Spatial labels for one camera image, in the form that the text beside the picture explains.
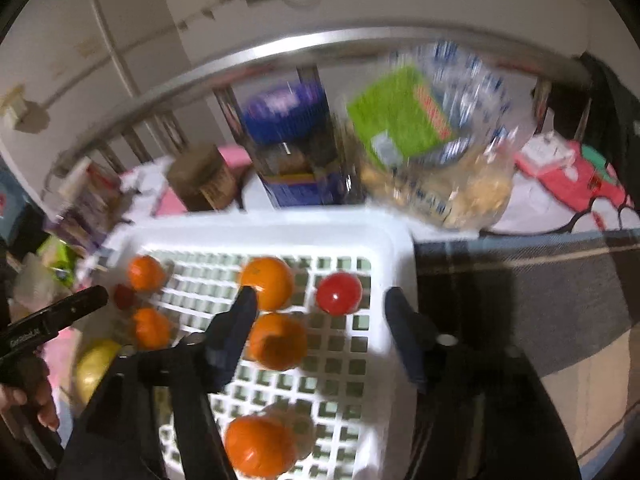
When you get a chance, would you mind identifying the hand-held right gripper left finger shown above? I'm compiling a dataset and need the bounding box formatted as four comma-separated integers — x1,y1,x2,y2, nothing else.
57,285,261,480

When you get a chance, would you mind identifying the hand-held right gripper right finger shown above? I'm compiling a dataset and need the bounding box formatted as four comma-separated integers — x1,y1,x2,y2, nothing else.
384,286,583,480

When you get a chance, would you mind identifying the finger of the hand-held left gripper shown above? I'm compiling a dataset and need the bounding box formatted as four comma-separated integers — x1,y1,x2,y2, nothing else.
47,286,110,333

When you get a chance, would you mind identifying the yellow-green mango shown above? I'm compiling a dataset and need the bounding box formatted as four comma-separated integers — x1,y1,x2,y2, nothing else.
75,339,123,408

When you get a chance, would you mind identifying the orange tangerine with stem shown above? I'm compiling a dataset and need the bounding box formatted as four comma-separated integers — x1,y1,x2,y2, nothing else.
131,307,173,351

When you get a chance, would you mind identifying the white perforated plastic tray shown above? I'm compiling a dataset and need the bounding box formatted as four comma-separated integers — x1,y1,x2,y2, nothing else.
75,208,418,480

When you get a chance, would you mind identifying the small pale brown fruit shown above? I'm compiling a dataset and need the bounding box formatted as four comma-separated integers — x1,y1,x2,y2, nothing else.
262,402,317,460

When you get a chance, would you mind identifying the large orange tangerine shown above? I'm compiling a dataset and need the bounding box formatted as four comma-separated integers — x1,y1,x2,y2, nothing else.
224,414,297,479

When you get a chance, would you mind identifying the person's left hand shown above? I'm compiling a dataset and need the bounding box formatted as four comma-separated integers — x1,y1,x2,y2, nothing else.
0,374,61,432

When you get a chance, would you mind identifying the green packet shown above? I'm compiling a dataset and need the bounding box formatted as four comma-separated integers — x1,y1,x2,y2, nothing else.
37,235,81,286

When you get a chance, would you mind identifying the purple package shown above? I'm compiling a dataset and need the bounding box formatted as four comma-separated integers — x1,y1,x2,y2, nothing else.
52,156,123,251

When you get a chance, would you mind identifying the brown jar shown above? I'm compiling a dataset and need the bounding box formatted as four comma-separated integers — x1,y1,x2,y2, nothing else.
166,143,238,213

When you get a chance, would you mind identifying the dark jar with blue lid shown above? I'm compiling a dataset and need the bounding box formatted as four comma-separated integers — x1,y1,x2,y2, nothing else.
241,82,346,208

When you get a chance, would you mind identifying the clear plastic snack bag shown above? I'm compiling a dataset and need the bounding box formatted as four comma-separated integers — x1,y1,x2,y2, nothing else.
345,40,516,231

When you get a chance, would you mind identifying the white paper packet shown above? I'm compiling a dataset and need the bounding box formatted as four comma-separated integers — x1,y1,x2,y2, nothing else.
515,131,581,177

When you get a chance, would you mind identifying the black backpack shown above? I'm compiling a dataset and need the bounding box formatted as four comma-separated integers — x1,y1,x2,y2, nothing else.
575,52,640,211

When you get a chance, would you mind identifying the wall switch box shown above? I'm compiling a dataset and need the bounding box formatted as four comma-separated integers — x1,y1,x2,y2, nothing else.
0,85,51,135

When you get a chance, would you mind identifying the metal bed rail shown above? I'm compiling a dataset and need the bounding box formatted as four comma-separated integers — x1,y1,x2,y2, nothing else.
42,25,593,191

